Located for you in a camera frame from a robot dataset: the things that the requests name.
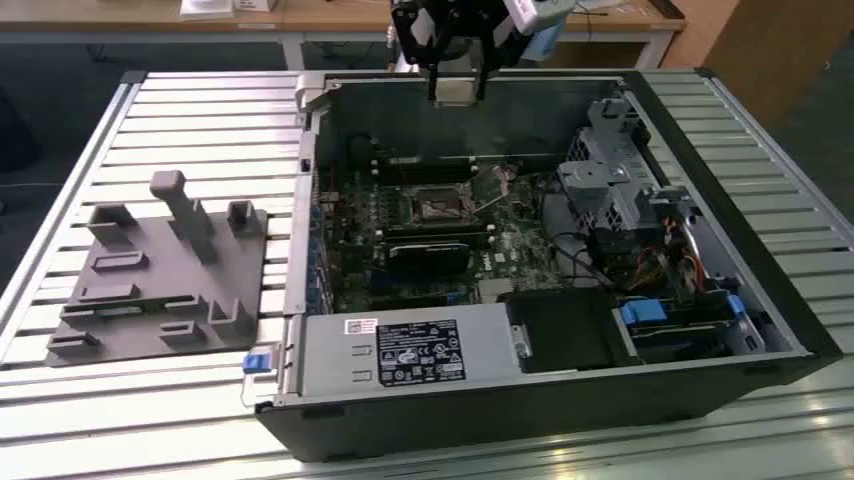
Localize black plastic shroud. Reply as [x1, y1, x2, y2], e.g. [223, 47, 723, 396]
[504, 288, 632, 375]

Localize green RAM stick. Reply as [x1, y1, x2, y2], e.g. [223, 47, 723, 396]
[92, 298, 199, 317]

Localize blue disk carrier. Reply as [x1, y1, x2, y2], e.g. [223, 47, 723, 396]
[616, 297, 668, 329]

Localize black open PC case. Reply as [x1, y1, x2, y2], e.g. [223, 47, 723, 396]
[252, 67, 843, 464]

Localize black RAM slots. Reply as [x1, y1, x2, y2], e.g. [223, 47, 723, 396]
[383, 153, 479, 185]

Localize black graphics card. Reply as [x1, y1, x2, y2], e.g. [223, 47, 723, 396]
[380, 241, 472, 275]

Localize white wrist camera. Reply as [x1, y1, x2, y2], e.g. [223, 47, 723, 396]
[503, 0, 576, 36]

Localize black installed RAM stick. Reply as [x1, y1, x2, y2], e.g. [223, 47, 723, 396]
[383, 222, 487, 244]

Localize black CPU socket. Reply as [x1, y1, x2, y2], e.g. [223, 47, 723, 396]
[409, 183, 480, 225]

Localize grey parts rack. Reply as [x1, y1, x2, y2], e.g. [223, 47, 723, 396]
[40, 169, 269, 369]

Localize coloured wire bundle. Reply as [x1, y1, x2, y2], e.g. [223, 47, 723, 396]
[632, 214, 708, 291]

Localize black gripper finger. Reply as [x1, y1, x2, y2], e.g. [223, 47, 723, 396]
[474, 29, 496, 100]
[424, 19, 450, 104]

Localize blue case latch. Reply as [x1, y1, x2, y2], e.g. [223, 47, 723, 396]
[243, 352, 279, 376]

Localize long wooden desk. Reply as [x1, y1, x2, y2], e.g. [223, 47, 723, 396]
[0, 0, 688, 71]

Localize silver case handle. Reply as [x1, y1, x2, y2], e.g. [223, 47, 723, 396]
[292, 73, 343, 110]

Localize large white box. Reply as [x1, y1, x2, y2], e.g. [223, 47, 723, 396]
[177, 0, 236, 22]

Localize wooden cabinet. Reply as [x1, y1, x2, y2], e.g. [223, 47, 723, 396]
[659, 0, 854, 131]

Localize square silver CPU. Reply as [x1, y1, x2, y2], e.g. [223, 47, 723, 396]
[432, 79, 483, 109]

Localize green motherboard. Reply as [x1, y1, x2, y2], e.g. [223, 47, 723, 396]
[312, 149, 568, 314]

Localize silver power supply with label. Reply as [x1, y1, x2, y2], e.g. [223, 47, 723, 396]
[292, 302, 528, 399]

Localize silver metal drive cage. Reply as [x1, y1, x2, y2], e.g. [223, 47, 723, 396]
[556, 97, 702, 234]

